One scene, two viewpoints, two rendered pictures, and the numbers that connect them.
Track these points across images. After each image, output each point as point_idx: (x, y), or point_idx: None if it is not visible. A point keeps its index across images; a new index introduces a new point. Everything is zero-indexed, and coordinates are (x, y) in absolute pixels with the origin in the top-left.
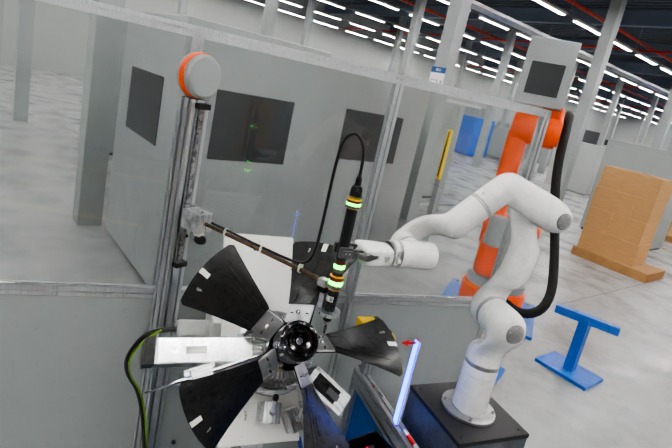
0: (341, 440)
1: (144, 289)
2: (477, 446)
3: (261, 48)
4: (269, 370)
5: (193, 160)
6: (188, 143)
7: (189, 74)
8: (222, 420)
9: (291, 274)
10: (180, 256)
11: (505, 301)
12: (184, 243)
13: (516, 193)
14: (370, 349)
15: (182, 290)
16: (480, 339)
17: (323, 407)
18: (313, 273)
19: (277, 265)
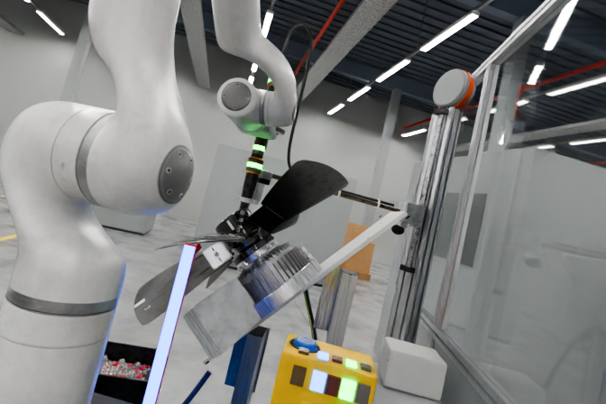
0: (153, 313)
1: (429, 321)
2: None
3: (518, 33)
4: (234, 252)
5: (428, 161)
6: (429, 147)
7: (434, 89)
8: (215, 270)
9: (314, 205)
10: (408, 261)
11: (112, 117)
12: (414, 247)
13: None
14: (204, 236)
15: (440, 333)
16: (106, 241)
17: (188, 286)
18: (279, 175)
19: (370, 234)
